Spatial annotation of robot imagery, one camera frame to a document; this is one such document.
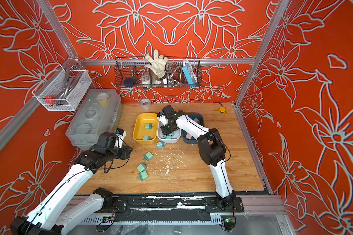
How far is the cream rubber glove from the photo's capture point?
35.1 inches

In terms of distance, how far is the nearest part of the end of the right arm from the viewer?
0.71 meters

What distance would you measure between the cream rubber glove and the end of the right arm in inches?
9.6
